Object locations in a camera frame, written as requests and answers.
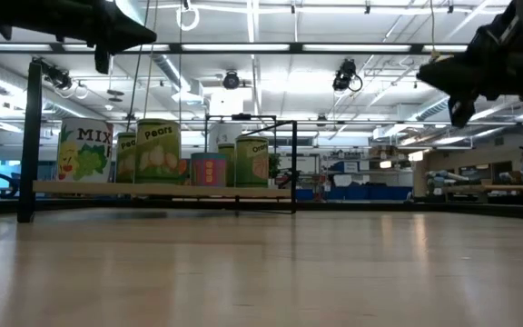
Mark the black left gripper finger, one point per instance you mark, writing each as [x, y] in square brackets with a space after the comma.
[111, 32]

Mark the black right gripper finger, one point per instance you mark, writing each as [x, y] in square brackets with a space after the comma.
[456, 77]

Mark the white mixed fruit can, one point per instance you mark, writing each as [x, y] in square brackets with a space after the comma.
[84, 154]

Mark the green pears can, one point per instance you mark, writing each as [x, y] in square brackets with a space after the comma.
[157, 154]
[125, 159]

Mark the teal mandarin oranges can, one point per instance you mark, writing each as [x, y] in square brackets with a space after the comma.
[185, 169]
[209, 170]

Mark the green label fruit can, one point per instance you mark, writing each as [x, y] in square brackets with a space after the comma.
[226, 156]

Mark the green oranges can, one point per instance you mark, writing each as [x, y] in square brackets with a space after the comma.
[252, 163]

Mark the wooden workbench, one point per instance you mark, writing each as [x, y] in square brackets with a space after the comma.
[516, 187]

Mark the blue storage bin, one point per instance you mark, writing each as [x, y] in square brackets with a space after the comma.
[304, 195]
[348, 193]

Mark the black linear light bar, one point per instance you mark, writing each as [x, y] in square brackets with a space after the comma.
[295, 47]

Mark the green potted plant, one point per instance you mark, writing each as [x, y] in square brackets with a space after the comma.
[274, 165]

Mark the black ceiling camera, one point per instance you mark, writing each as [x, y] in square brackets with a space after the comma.
[344, 75]
[231, 80]

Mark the wooden shelf with black frame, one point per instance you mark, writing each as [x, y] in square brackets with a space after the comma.
[107, 187]

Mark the black metal frame stand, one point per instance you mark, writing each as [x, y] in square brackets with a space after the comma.
[243, 116]

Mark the black aluminium table frame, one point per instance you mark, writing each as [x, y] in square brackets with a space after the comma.
[357, 206]

